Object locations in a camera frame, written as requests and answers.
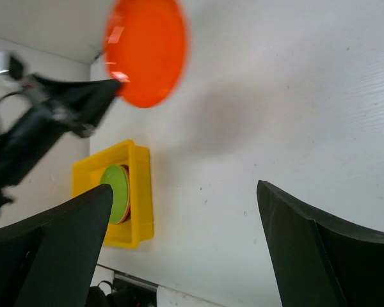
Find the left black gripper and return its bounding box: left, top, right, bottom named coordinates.
left=0, top=74, right=123, bottom=208

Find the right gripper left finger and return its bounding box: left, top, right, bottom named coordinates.
left=0, top=185, right=113, bottom=306

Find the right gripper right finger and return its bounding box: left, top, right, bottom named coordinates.
left=257, top=180, right=384, bottom=306

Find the green plate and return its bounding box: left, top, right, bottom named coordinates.
left=100, top=164, right=126, bottom=224

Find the orange plate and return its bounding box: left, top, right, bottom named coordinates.
left=104, top=0, right=188, bottom=108
left=120, top=165, right=131, bottom=223

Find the yellow plastic bin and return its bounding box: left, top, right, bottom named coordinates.
left=72, top=140, right=154, bottom=249

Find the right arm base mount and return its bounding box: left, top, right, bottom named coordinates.
left=85, top=272, right=158, bottom=307

